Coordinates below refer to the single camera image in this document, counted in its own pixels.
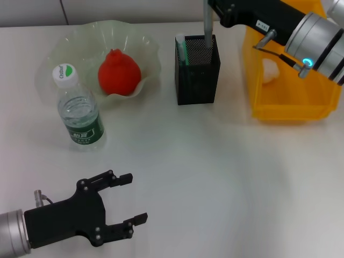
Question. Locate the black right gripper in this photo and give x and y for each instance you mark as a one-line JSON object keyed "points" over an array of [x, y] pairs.
{"points": [[268, 16]]}

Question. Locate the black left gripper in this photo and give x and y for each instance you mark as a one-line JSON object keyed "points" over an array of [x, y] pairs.
{"points": [[67, 220]]}

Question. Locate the grey pen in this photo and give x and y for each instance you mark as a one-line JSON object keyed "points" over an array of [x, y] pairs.
{"points": [[208, 29]]}

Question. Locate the green utility knife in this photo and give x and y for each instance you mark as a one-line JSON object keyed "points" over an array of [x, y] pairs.
{"points": [[182, 52]]}

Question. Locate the white paper ball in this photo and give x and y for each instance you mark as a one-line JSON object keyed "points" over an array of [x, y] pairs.
{"points": [[270, 71]]}

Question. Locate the clear green-label water bottle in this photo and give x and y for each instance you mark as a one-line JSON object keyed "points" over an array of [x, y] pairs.
{"points": [[80, 115]]}

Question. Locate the orange toy fruit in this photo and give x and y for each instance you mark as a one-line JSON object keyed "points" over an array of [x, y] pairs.
{"points": [[119, 72]]}

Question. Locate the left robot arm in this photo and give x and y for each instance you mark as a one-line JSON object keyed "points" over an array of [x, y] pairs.
{"points": [[12, 233]]}

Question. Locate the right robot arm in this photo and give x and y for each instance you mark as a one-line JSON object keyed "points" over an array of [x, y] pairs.
{"points": [[322, 45]]}

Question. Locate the black mesh pen holder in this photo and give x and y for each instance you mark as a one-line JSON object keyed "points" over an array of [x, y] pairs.
{"points": [[199, 86]]}

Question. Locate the translucent green fruit plate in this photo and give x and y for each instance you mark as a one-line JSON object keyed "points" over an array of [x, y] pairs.
{"points": [[80, 45]]}

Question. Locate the yellow plastic bin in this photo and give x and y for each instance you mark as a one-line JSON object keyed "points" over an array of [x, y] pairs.
{"points": [[295, 102]]}

